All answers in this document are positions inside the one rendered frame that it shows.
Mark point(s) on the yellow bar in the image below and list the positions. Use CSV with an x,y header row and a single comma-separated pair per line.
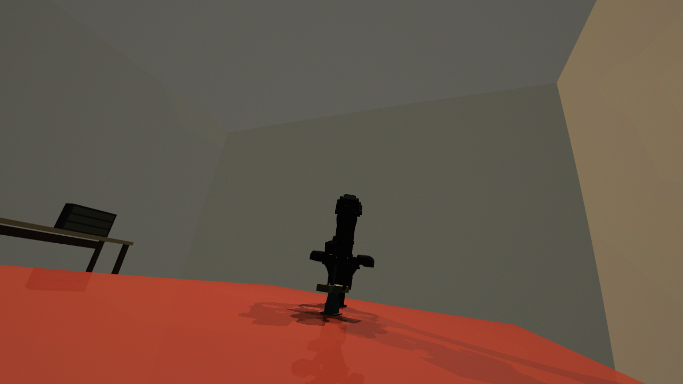
x,y
331,288

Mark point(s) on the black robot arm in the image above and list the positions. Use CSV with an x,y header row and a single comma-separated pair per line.
x,y
348,208

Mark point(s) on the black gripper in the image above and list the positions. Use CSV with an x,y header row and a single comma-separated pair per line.
x,y
353,262

